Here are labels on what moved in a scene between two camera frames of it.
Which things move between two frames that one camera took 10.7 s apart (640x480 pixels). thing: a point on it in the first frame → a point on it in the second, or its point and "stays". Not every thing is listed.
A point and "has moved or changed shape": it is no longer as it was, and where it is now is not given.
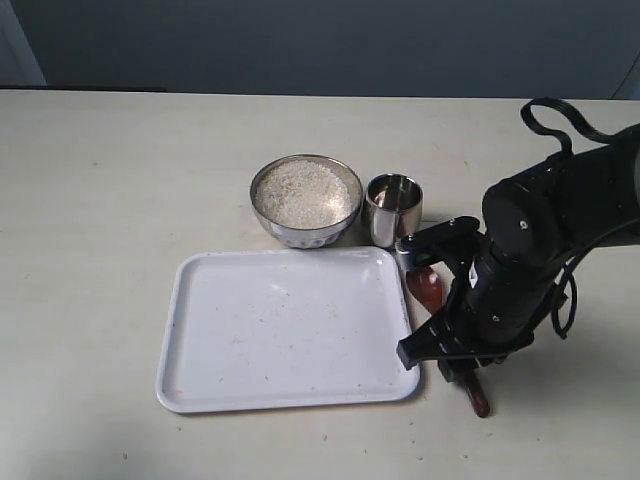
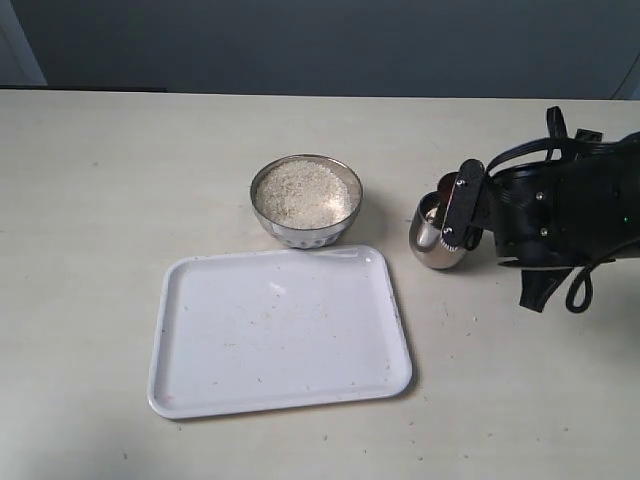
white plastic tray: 282,327 stays
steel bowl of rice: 306,201 stays
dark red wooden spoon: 424,296 → 445,186
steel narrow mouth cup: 395,208 has moved or changed shape
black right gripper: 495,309 → 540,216
